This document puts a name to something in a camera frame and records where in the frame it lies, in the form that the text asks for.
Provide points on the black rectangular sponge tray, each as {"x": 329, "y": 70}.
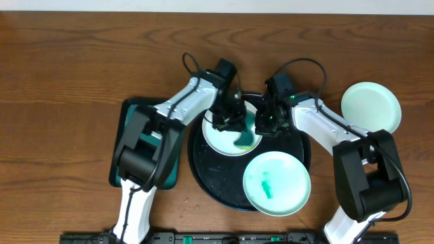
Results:
{"x": 127, "y": 108}

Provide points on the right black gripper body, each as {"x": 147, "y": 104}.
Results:
{"x": 271, "y": 127}

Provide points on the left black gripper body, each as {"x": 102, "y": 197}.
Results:
{"x": 229, "y": 121}

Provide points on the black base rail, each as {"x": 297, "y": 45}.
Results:
{"x": 201, "y": 238}

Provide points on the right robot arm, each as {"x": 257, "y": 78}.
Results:
{"x": 368, "y": 175}

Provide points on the round black tray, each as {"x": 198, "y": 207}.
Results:
{"x": 221, "y": 176}

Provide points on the white plate with green stain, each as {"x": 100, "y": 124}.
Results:
{"x": 223, "y": 141}

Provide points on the green wet sponge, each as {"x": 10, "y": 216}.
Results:
{"x": 246, "y": 138}

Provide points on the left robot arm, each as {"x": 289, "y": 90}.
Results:
{"x": 148, "y": 146}

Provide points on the mint plate front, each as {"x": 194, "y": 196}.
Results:
{"x": 276, "y": 183}

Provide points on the mint plate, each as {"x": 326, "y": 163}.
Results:
{"x": 276, "y": 183}
{"x": 371, "y": 106}

